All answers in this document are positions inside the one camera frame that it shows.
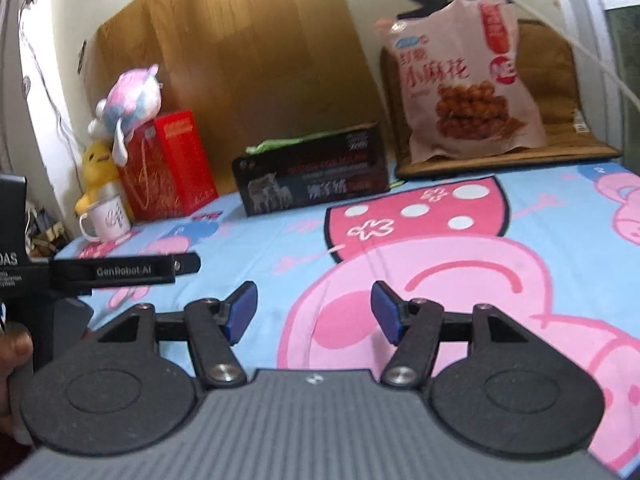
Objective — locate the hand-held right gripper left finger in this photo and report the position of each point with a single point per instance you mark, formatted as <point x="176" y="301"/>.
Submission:
<point x="240" y="310"/>

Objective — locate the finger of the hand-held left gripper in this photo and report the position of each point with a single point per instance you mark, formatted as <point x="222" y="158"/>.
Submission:
<point x="125" y="271"/>

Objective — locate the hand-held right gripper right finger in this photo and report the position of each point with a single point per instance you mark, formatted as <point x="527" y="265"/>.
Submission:
<point x="387" y="310"/>

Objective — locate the black cardboard box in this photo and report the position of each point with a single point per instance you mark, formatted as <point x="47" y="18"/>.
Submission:
<point x="320" y="180"/>

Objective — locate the bright green snack packet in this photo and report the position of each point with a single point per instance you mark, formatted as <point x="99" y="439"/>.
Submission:
<point x="270" y="146"/>

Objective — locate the person's left hand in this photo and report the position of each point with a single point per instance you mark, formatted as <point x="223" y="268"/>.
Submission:
<point x="15" y="352"/>

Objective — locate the white enamel mug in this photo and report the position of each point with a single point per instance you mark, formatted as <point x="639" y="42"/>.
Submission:
<point x="110" y="217"/>

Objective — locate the yellow plush toy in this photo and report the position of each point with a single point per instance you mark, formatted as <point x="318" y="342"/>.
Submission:
<point x="97" y="165"/>

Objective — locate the red gift box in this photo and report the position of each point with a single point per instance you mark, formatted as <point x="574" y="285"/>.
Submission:
<point x="170" y="170"/>

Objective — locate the cartoon pig printed blanket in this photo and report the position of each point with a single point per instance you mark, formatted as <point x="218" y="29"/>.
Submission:
<point x="550" y="240"/>

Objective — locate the pink blue plush toy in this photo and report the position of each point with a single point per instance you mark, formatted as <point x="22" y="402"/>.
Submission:
<point x="135" y="92"/>

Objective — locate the large pink snack bag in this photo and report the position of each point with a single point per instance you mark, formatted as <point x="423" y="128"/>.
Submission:
<point x="460" y="85"/>

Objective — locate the wood pattern board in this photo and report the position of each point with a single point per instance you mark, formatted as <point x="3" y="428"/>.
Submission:
<point x="240" y="50"/>

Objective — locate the brown seat cushion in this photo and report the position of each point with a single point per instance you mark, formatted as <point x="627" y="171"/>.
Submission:
<point x="545" y="70"/>

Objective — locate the frosted floral glass door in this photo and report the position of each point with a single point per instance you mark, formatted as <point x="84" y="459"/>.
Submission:
<point x="620" y="35"/>

